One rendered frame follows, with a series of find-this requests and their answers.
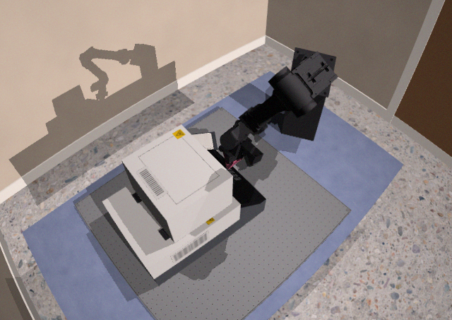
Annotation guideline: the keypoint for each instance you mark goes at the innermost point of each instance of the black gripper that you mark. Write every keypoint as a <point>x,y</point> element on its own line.
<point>230,160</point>

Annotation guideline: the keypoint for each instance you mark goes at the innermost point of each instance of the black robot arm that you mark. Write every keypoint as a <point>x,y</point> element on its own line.
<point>292,89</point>

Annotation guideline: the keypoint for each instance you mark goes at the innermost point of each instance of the black and white benchtop lab instrument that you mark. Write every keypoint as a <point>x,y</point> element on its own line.
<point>185,203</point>

